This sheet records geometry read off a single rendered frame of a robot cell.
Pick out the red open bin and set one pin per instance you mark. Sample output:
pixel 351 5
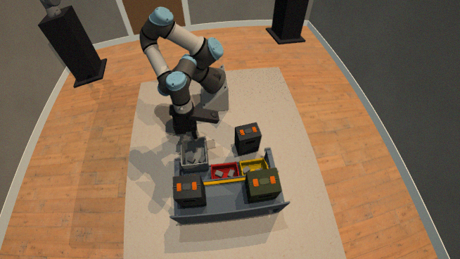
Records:
pixel 225 168

